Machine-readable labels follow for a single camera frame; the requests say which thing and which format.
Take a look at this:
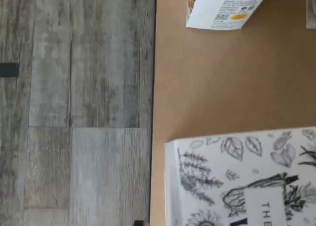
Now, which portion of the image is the white box yellow strip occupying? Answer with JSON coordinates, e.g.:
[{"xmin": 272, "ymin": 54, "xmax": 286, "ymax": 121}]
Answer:
[{"xmin": 163, "ymin": 127, "xmax": 316, "ymax": 226}]

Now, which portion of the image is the yellow granola box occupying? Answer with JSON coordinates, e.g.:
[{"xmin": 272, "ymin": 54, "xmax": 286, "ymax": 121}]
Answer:
[{"xmin": 186, "ymin": 0, "xmax": 273, "ymax": 31}]

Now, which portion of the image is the brown shelf board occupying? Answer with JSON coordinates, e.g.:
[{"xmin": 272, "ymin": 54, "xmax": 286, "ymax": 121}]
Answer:
[{"xmin": 151, "ymin": 0, "xmax": 316, "ymax": 226}]

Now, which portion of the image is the grey printed box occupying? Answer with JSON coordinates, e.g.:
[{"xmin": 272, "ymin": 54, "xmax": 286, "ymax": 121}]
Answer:
[{"xmin": 305, "ymin": 0, "xmax": 316, "ymax": 30}]

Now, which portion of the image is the black floor tape strip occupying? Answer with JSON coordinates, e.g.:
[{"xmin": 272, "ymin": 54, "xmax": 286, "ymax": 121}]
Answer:
[{"xmin": 0, "ymin": 62, "xmax": 20, "ymax": 78}]

